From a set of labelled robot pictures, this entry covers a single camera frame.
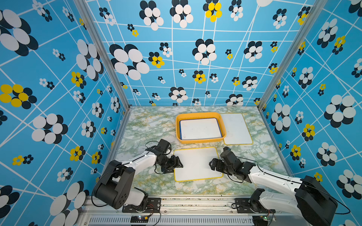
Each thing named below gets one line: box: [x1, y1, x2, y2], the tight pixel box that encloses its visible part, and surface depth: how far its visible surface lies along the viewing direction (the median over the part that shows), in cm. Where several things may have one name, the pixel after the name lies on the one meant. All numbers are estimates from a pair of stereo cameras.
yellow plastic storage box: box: [175, 112, 227, 145], surface depth 107 cm
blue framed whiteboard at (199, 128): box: [179, 117, 223, 141], surface depth 107 cm
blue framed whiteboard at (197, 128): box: [179, 117, 223, 140], surface depth 107 cm
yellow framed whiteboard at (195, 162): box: [173, 146, 224, 182], surface depth 89 cm
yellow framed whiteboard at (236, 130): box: [219, 113, 254, 146], surface depth 107 cm
